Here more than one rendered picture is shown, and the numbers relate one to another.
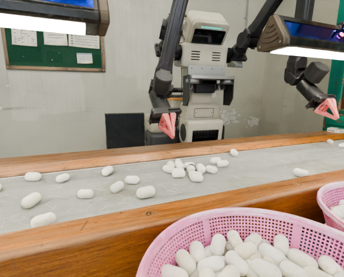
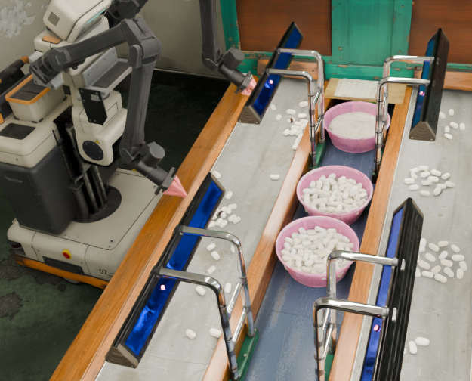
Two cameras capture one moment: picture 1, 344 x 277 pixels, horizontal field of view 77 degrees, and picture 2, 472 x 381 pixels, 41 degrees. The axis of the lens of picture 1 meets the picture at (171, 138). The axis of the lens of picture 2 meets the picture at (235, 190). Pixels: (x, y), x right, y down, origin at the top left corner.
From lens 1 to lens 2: 180 cm
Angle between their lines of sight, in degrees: 49
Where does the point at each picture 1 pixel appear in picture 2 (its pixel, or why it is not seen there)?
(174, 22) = (144, 98)
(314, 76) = (234, 65)
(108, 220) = (255, 267)
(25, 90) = not seen: outside the picture
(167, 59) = (141, 128)
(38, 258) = (257, 289)
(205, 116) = (111, 117)
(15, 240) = not seen: hidden behind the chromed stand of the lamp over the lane
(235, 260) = (298, 247)
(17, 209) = (200, 298)
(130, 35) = not seen: outside the picture
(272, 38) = (250, 119)
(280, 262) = (308, 237)
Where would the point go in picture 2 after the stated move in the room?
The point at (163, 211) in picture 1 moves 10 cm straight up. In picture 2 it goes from (263, 249) to (261, 227)
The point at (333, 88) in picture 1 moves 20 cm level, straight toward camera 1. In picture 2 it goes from (229, 30) to (240, 50)
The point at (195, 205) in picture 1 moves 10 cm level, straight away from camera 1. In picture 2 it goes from (268, 238) to (248, 224)
